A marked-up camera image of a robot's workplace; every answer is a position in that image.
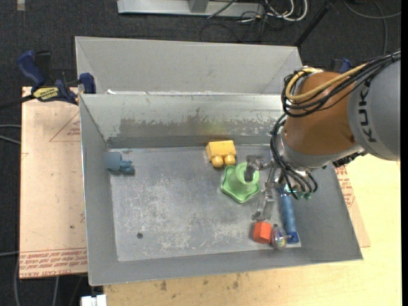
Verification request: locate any orange block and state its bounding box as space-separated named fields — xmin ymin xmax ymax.
xmin=252 ymin=221 xmax=274 ymax=244

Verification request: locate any grey metal bin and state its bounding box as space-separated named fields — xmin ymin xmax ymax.
xmin=75 ymin=36 xmax=364 ymax=287

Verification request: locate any clear ball with coloured inside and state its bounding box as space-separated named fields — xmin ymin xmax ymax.
xmin=270 ymin=225 xmax=288 ymax=251

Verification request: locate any blue cylindrical tool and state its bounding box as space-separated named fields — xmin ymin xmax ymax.
xmin=277 ymin=186 xmax=301 ymax=245

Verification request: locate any green star-shaped cup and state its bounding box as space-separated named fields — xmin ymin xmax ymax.
xmin=219 ymin=161 xmax=261 ymax=205

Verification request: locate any brown cardboard board red print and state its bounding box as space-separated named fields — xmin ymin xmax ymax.
xmin=18 ymin=85 xmax=372 ymax=280

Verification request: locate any grey-blue toy block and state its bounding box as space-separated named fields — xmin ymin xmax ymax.
xmin=103 ymin=150 xmax=136 ymax=176

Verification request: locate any yellow toy block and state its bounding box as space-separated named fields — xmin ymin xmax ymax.
xmin=205 ymin=140 xmax=237 ymax=169

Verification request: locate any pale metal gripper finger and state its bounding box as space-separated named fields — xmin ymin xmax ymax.
xmin=251 ymin=183 xmax=276 ymax=222
xmin=244 ymin=154 xmax=272 ymax=182

